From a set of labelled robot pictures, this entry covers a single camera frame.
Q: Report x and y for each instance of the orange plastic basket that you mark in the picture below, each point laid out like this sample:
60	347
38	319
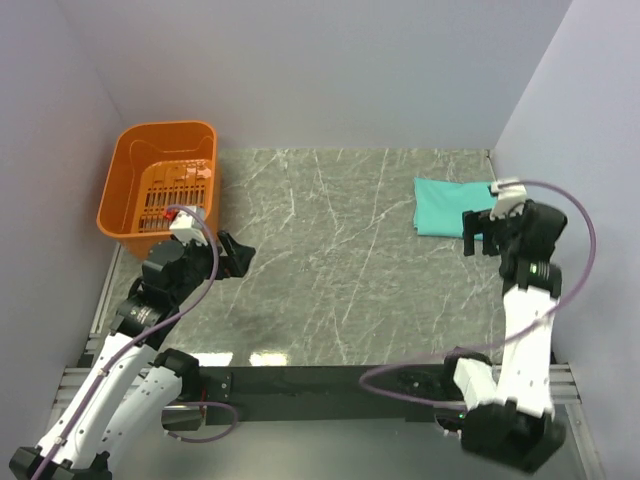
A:
153	166

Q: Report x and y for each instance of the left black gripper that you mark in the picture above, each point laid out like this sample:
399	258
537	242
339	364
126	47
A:
236	262

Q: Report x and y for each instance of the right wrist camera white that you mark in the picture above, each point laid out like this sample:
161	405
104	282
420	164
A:
510	195

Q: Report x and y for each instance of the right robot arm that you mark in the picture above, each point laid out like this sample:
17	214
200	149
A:
510	416

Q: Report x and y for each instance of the aluminium rail frame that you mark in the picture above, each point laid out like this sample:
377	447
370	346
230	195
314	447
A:
180	413

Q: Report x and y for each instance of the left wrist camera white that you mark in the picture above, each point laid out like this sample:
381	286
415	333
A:
184	225

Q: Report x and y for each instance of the teal t shirt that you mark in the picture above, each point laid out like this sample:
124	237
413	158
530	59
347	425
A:
440	205

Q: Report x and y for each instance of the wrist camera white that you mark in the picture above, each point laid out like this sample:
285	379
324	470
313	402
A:
184	225
510	195

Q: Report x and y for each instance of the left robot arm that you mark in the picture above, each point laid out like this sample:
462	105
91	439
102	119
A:
133	378

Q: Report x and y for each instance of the black base beam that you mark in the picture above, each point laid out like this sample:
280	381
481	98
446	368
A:
311	393

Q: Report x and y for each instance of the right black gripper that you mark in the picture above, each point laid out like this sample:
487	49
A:
475	222

